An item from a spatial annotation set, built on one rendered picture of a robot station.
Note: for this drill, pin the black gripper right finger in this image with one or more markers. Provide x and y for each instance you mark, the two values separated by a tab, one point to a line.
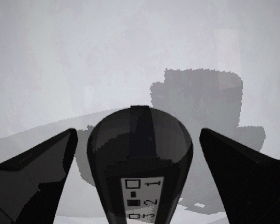
247	180

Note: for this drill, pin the dark grey switch panel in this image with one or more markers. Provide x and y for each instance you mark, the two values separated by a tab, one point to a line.
139	158

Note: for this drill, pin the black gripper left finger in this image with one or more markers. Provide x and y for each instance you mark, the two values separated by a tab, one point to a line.
31	182

